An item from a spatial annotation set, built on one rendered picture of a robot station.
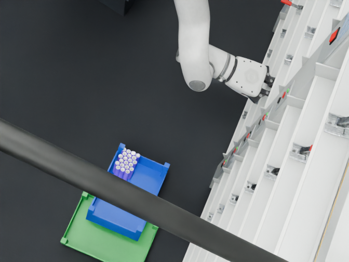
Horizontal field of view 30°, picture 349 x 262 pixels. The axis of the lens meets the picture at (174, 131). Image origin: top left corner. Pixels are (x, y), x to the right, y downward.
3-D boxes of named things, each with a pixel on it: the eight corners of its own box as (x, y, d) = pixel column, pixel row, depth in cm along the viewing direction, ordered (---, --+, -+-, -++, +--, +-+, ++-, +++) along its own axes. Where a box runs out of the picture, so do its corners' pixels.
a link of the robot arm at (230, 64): (220, 77, 186) (230, 81, 186) (230, 49, 188) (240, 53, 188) (210, 82, 194) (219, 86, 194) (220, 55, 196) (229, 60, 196)
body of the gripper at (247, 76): (226, 81, 187) (259, 97, 189) (237, 50, 189) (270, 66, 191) (216, 86, 194) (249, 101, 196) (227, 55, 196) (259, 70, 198)
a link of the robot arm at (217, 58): (225, 69, 184) (229, 47, 190) (184, 50, 181) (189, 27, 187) (211, 86, 191) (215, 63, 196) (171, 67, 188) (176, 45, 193)
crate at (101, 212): (117, 153, 247) (120, 142, 240) (165, 174, 247) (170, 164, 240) (85, 219, 229) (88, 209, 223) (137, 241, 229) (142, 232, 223)
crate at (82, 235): (61, 244, 236) (59, 241, 229) (84, 193, 242) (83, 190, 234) (137, 276, 236) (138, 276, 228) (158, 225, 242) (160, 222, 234)
